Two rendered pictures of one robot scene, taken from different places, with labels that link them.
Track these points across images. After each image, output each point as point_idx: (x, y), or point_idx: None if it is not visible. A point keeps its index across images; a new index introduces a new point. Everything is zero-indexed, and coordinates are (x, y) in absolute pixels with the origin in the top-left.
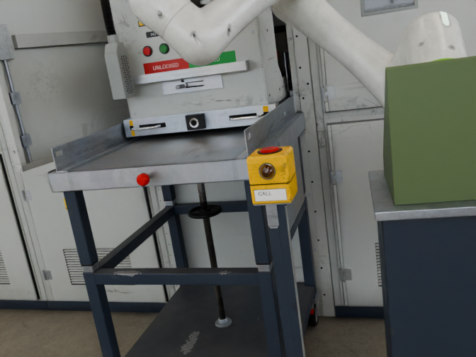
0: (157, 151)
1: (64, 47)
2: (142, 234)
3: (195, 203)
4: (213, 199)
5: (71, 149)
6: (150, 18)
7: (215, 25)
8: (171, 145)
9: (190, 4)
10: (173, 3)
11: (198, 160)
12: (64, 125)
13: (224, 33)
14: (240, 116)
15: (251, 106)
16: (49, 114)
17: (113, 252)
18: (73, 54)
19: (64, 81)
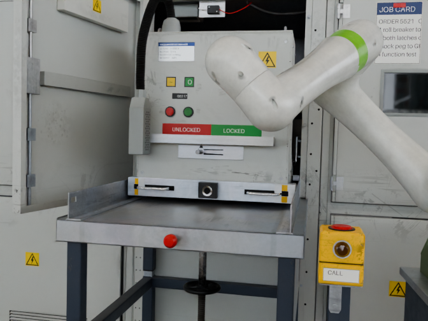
0: (172, 213)
1: (83, 93)
2: (123, 304)
3: (177, 278)
4: (196, 276)
5: (84, 198)
6: (229, 76)
7: (292, 95)
8: (183, 210)
9: (269, 71)
10: (255, 67)
11: (232, 228)
12: (66, 171)
13: (298, 104)
14: (256, 192)
15: (270, 183)
16: (55, 157)
17: (97, 320)
18: (88, 102)
19: (75, 126)
